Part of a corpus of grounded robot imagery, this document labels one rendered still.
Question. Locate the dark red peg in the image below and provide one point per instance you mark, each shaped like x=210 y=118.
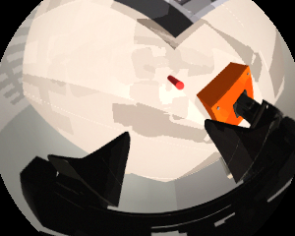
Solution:
x=175 y=82

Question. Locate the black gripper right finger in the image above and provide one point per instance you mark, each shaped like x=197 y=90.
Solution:
x=239 y=146

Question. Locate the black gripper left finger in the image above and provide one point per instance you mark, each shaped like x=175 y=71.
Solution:
x=102 y=171

